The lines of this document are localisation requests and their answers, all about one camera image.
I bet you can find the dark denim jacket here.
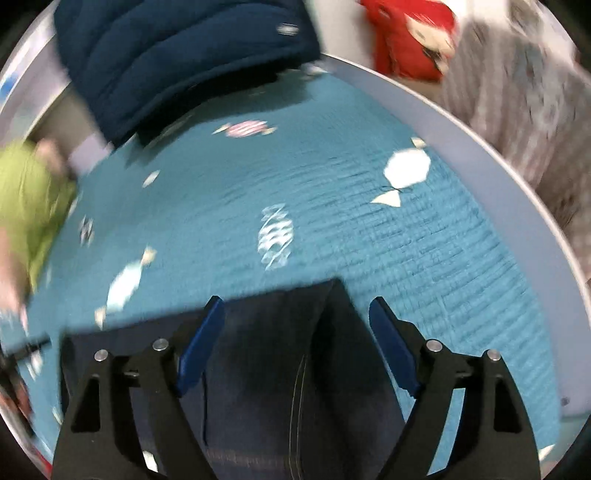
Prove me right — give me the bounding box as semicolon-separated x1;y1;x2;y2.
60;277;421;480

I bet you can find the grey striped cloth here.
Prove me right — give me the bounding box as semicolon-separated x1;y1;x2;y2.
436;0;587;241

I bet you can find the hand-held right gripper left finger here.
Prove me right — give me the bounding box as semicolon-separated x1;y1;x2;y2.
52;295;226;480

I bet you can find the white bed frame edge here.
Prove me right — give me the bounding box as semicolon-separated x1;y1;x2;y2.
323;53;578;416

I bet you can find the teal printed blanket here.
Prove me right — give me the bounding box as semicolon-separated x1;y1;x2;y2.
0;65;561;476

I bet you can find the person's left forearm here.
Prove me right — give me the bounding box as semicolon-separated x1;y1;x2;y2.
0;226;28;319

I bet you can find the green shirt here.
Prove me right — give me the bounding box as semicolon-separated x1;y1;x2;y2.
0;141;79;294

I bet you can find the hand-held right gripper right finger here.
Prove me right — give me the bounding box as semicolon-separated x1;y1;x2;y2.
368;296;542;480

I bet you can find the navy quilted puffer jacket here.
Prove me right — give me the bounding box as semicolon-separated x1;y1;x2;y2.
53;0;324;148

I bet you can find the red plush cloth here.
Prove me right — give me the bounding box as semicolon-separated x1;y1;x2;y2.
360;0;458;84

